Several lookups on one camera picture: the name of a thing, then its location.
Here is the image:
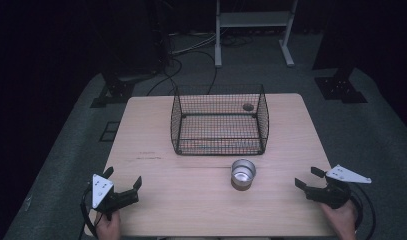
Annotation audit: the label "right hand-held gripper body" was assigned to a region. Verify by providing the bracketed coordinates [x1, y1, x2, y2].
[304, 164, 373, 210]

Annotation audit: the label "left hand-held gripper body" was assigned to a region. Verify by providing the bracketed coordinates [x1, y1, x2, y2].
[90, 173, 140, 221]

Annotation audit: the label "silver metal can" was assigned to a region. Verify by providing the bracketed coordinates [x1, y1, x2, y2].
[230, 158, 257, 192]

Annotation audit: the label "black wire mesh basket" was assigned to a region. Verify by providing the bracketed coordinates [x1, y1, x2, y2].
[170, 83, 270, 157]

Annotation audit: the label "person's right hand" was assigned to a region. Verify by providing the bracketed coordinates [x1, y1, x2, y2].
[320, 199, 358, 240]

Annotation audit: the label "person's left hand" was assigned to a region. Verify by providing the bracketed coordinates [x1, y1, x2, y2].
[94, 210, 122, 240]

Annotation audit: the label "black stand base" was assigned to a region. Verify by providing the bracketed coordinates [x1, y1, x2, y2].
[313, 65, 369, 105]
[89, 70, 136, 109]

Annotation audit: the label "dark cabinet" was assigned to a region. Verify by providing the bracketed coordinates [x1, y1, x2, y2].
[97, 0, 170, 76]

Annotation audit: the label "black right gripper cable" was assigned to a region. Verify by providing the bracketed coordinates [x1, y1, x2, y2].
[348, 182, 377, 240]

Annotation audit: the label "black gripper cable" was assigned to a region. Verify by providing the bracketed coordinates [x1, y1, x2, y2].
[348, 182, 377, 240]
[78, 188, 99, 240]

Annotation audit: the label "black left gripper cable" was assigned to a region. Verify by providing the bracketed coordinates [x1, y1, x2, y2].
[78, 188, 99, 240]

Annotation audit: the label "black floor cable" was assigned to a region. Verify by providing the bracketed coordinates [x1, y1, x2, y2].
[172, 49, 219, 95]
[146, 56, 184, 97]

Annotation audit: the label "white floor cables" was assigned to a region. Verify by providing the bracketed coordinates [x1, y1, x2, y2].
[170, 31, 219, 56]

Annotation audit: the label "white metal stand frame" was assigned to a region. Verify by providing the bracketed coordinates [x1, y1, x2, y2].
[214, 0, 299, 69]

